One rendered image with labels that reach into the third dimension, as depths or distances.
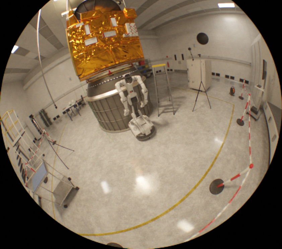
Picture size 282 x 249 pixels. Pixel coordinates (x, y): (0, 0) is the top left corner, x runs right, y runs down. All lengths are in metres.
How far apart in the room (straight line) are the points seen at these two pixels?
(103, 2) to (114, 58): 2.14
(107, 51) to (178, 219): 3.64
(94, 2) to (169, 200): 4.95
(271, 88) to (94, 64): 6.27
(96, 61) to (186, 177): 3.08
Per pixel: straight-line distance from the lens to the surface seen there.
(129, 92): 1.75
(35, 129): 8.22
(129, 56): 2.57
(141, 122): 2.04
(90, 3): 3.63
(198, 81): 4.39
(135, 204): 1.77
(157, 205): 1.71
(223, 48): 7.96
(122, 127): 2.68
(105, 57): 2.39
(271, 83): 4.96
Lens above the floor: 1.70
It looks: 29 degrees down
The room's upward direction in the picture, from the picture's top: 16 degrees counter-clockwise
